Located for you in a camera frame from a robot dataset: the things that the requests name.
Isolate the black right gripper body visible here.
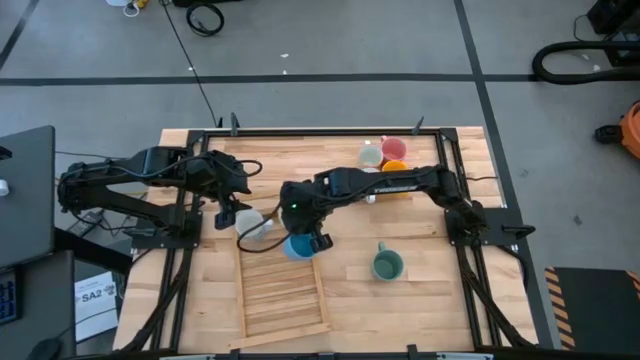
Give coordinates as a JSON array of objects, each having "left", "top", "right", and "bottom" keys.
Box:
[{"left": 278, "top": 179, "right": 335, "bottom": 237}]

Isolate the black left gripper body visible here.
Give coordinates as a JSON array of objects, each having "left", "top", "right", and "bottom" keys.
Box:
[{"left": 188, "top": 149, "right": 253, "bottom": 200}]

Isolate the white mug blue floral pattern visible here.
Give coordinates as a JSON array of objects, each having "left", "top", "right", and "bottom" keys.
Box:
[{"left": 234, "top": 208, "right": 275, "bottom": 240}]

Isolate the plain blue mug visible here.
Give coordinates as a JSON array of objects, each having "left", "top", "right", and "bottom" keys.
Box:
[{"left": 283, "top": 232, "right": 321, "bottom": 262}]

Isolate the plain green mug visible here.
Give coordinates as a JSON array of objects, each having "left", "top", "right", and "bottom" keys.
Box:
[{"left": 370, "top": 241, "right": 405, "bottom": 283}]

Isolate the wooden slatted tray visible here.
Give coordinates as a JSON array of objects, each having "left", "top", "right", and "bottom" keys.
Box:
[{"left": 227, "top": 191, "right": 333, "bottom": 351}]

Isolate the white mug yellow dot pattern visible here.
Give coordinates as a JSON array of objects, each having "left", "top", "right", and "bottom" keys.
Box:
[{"left": 358, "top": 144, "right": 384, "bottom": 169}]

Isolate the pink faceted mug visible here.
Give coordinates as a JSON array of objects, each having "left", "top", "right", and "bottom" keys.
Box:
[{"left": 379, "top": 134, "right": 408, "bottom": 163}]

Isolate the black metal bar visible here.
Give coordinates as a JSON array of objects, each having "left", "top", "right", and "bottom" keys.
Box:
[{"left": 53, "top": 227, "right": 134, "bottom": 275}]

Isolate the black power adapter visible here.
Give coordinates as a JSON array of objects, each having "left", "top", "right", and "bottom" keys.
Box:
[{"left": 66, "top": 209, "right": 105, "bottom": 238}]

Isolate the white printed paper sheet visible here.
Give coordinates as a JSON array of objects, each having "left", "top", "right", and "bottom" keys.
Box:
[{"left": 73, "top": 270, "right": 120, "bottom": 344}]

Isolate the dark grey desk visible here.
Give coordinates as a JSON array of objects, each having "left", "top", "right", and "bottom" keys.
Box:
[{"left": 0, "top": 248, "right": 77, "bottom": 360}]

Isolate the black computer mouse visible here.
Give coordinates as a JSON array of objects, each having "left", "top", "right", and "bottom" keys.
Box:
[{"left": 25, "top": 337, "right": 64, "bottom": 360}]

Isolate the black keyboard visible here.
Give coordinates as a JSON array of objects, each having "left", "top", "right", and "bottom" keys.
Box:
[{"left": 0, "top": 267, "right": 24, "bottom": 326}]

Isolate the black hazard-striped mat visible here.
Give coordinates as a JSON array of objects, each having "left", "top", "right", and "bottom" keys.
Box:
[{"left": 543, "top": 265, "right": 640, "bottom": 351}]

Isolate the orange vacuum cleaner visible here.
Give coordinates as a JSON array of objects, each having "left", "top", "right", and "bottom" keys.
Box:
[{"left": 593, "top": 99, "right": 640, "bottom": 161}]

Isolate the black equipment case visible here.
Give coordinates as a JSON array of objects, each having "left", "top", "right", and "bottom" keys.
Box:
[{"left": 585, "top": 0, "right": 640, "bottom": 69}]

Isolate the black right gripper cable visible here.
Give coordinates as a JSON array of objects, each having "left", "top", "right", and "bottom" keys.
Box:
[{"left": 236, "top": 199, "right": 294, "bottom": 255}]

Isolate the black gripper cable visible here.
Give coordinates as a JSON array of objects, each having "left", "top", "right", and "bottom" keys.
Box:
[
  {"left": 219, "top": 158, "right": 264, "bottom": 179},
  {"left": 236, "top": 199, "right": 294, "bottom": 255}
]

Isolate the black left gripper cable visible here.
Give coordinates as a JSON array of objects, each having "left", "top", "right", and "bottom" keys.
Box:
[{"left": 219, "top": 158, "right": 264, "bottom": 179}]

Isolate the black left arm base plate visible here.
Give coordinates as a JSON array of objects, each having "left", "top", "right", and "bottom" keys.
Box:
[{"left": 130, "top": 208, "right": 205, "bottom": 250}]

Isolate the long black floor cable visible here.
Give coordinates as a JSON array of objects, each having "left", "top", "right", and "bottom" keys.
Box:
[{"left": 158, "top": 0, "right": 224, "bottom": 129}]

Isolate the coiled black cable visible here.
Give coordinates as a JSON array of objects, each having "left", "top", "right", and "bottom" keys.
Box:
[{"left": 185, "top": 2, "right": 226, "bottom": 38}]

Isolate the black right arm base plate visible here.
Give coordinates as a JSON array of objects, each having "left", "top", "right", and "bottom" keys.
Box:
[{"left": 443, "top": 206, "right": 522, "bottom": 247}]

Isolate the white cable yellow plug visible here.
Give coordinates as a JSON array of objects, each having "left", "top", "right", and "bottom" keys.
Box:
[{"left": 122, "top": 0, "right": 151, "bottom": 19}]

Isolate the black vacuum hose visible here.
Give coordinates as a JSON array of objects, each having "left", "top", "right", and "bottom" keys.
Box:
[{"left": 531, "top": 39, "right": 640, "bottom": 86}]

